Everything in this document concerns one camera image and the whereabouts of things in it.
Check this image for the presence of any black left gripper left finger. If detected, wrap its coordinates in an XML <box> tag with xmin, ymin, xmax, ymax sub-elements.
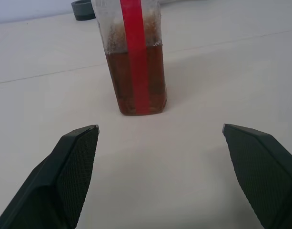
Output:
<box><xmin>0</xmin><ymin>124</ymin><xmax>100</xmax><ymax>229</ymax></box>

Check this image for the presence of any dark grey round holder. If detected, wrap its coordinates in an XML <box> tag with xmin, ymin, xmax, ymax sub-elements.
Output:
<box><xmin>71</xmin><ymin>0</ymin><xmax>96</xmax><ymax>21</ymax></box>

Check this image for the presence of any clear bottle with red label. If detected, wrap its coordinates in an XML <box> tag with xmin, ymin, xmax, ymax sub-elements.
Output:
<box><xmin>92</xmin><ymin>0</ymin><xmax>169</xmax><ymax>117</ymax></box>

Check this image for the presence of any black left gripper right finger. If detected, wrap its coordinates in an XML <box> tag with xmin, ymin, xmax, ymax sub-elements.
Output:
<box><xmin>222</xmin><ymin>123</ymin><xmax>292</xmax><ymax>229</ymax></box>

